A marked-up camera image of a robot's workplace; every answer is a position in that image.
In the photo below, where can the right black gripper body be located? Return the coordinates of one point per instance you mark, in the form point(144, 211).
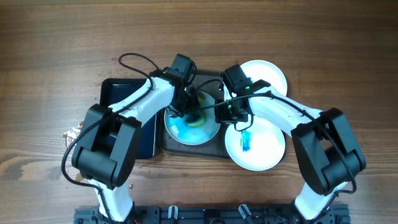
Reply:
point(227, 112)

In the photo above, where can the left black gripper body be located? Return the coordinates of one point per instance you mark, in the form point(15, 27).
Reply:
point(187, 103)

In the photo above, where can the green yellow sponge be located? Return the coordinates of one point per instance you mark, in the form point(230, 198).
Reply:
point(195, 117)

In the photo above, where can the white plate with blue water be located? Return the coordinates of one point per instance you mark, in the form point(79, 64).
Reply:
point(184, 134)

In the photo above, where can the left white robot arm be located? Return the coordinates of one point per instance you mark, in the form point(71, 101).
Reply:
point(106, 149)

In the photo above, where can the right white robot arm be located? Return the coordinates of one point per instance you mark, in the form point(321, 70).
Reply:
point(327, 151)

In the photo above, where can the dark grey serving tray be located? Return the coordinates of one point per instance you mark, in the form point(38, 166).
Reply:
point(214, 147)

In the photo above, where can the dark blue water tray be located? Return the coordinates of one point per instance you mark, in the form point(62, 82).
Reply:
point(114, 90)

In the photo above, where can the white plate with blue stain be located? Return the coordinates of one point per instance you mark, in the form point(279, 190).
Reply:
point(257, 147)

